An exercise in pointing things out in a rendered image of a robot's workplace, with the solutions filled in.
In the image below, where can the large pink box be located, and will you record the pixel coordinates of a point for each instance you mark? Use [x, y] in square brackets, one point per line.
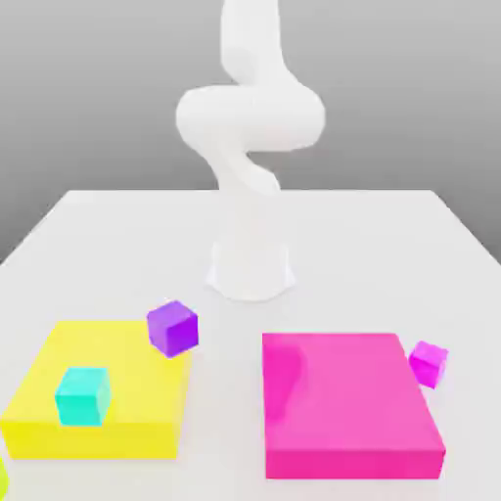
[352, 391]

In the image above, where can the small magenta cube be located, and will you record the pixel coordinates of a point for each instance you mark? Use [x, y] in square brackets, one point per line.
[427, 364]

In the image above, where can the small yellow-green cube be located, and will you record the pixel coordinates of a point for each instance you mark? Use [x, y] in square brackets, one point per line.
[2, 475]

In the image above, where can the small cyan cube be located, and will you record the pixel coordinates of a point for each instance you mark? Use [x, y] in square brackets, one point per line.
[83, 395]

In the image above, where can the large yellow box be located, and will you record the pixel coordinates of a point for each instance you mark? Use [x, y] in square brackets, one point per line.
[141, 391]

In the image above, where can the small purple cube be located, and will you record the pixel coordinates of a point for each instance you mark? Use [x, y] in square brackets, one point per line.
[172, 328]

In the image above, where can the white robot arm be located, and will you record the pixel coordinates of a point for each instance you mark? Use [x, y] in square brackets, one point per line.
[250, 117]

